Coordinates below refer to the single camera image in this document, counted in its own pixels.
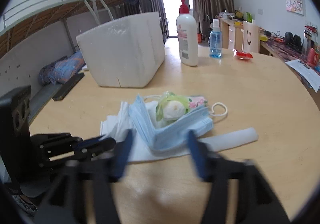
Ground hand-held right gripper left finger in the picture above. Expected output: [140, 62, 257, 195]
[34, 128, 134, 224]

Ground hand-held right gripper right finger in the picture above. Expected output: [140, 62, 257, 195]
[186, 129, 292, 224]

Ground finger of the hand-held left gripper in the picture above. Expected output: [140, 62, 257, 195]
[77, 137, 117, 161]
[75, 135, 108, 148]

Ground white tissue paper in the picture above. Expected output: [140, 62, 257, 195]
[100, 100, 200, 164]

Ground stack of blue face masks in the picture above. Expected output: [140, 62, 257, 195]
[129, 94, 214, 151]

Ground white foam strip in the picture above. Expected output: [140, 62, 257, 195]
[200, 126, 259, 152]

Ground floral plastic packet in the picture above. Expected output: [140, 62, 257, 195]
[155, 91, 208, 128]

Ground white foam box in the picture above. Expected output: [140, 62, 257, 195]
[76, 11, 165, 88]

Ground black phone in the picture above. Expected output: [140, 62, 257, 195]
[52, 72, 85, 101]

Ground red snack packet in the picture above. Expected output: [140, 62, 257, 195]
[233, 49, 253, 60]

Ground blue spray bottle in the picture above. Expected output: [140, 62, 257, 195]
[209, 19, 222, 59]

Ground white lotion pump bottle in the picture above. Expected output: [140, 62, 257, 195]
[176, 0, 199, 67]

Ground light wooden desk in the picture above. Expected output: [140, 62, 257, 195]
[216, 15, 244, 49]

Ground wooden smiley face chair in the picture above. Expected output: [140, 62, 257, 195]
[242, 21, 260, 54]

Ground desk with patterned cover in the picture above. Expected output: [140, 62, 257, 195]
[259, 36, 320, 94]

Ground printed paper sheet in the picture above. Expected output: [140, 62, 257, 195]
[285, 58, 320, 92]

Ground hanging dark clothes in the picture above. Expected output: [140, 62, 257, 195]
[124, 0, 153, 16]

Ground black headphones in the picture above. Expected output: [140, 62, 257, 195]
[285, 32, 303, 52]

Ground orange bottle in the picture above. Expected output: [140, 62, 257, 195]
[308, 48, 320, 66]

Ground glass balcony door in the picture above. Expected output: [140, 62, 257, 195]
[153, 0, 193, 38]

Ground clear tumbler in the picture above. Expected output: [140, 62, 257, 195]
[302, 25, 316, 58]

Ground beige cord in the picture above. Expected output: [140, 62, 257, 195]
[211, 103, 229, 116]

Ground pink wall poster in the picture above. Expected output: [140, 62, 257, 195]
[285, 0, 305, 16]

